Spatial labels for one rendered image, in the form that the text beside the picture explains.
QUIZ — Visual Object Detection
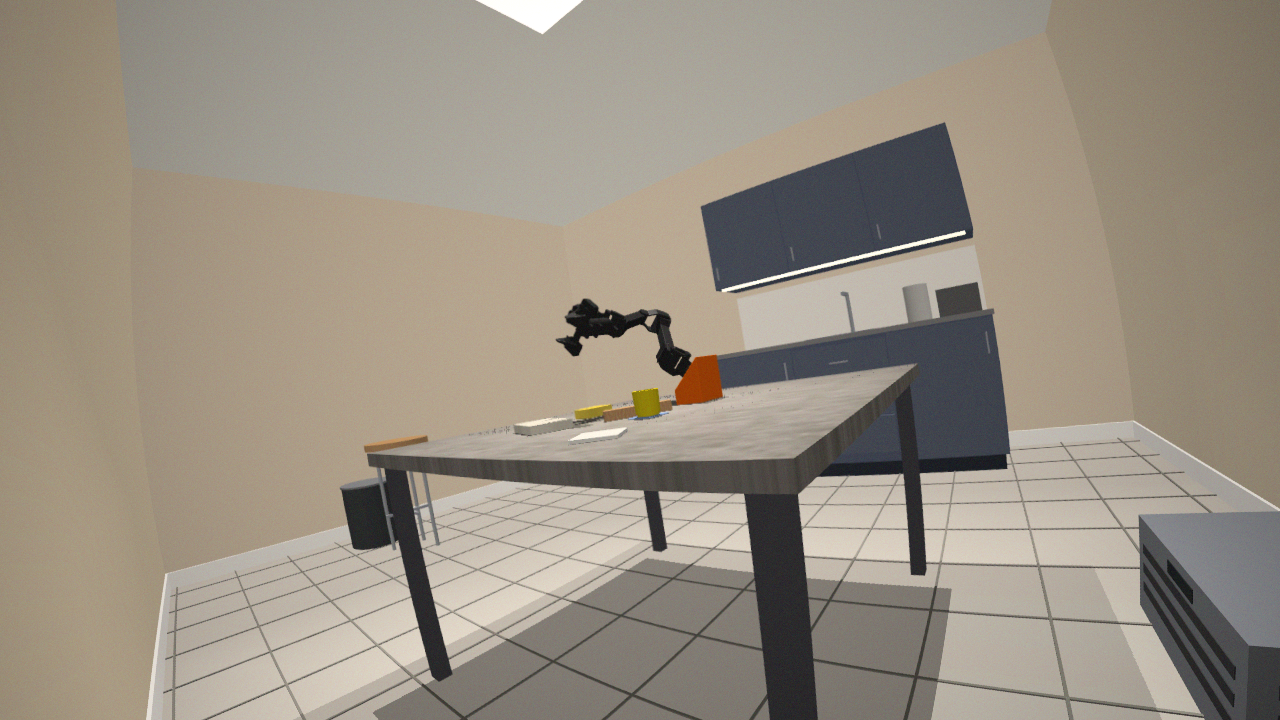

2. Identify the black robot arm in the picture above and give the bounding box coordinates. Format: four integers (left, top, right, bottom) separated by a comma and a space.
595, 309, 692, 378

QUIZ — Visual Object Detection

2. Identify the yellow flat block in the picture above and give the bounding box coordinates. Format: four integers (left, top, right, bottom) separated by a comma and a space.
575, 405, 612, 419

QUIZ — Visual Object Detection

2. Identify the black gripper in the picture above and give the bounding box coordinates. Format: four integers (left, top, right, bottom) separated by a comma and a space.
556, 299, 603, 356

